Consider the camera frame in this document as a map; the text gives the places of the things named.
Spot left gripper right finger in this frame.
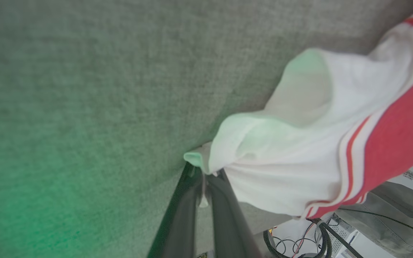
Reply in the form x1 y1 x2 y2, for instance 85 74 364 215
206 170 262 258

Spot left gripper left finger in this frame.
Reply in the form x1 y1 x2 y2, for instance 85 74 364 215
147 163 203 258

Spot red and white jersey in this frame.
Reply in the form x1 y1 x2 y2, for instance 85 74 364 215
184 0 413 220

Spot white vented box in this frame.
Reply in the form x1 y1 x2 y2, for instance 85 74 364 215
321 214 362 258

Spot grey fabric sofa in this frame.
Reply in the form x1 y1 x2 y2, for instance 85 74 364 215
0 0 413 258

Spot thin red wire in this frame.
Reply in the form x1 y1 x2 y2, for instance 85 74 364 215
293 221 316 257

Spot thick black cable loop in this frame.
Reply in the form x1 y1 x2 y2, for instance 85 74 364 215
263 219 363 258

